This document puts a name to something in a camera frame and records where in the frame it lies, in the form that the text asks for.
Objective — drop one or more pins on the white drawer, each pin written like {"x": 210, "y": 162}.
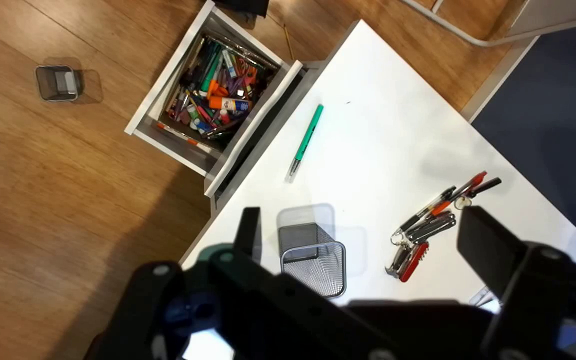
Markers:
{"x": 165, "y": 87}

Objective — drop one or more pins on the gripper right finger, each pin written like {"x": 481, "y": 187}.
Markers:
{"x": 488, "y": 245}

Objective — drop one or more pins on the green pen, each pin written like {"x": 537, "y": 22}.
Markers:
{"x": 308, "y": 137}

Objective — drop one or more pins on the short black pen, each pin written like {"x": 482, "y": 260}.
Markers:
{"x": 485, "y": 185}

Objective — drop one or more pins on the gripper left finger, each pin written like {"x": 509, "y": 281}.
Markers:
{"x": 268, "y": 310}

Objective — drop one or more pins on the red pen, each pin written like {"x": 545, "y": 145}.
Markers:
{"x": 460, "y": 192}

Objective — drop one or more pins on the white drawer cabinet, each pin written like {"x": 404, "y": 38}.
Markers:
{"x": 388, "y": 130}

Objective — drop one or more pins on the red pocket knife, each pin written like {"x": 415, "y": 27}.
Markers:
{"x": 410, "y": 262}

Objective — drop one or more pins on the black multi-tool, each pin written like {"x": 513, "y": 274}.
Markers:
{"x": 430, "y": 228}

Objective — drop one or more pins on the small mesh cup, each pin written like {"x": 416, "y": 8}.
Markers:
{"x": 58, "y": 84}

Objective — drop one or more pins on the silver mesh pen cup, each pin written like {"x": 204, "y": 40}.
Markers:
{"x": 313, "y": 260}

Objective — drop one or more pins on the white chair frame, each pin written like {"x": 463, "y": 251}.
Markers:
{"x": 468, "y": 35}

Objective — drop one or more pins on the heap of pens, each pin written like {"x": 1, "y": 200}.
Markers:
{"x": 218, "y": 95}

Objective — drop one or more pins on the pencil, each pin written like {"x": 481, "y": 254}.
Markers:
{"x": 288, "y": 42}

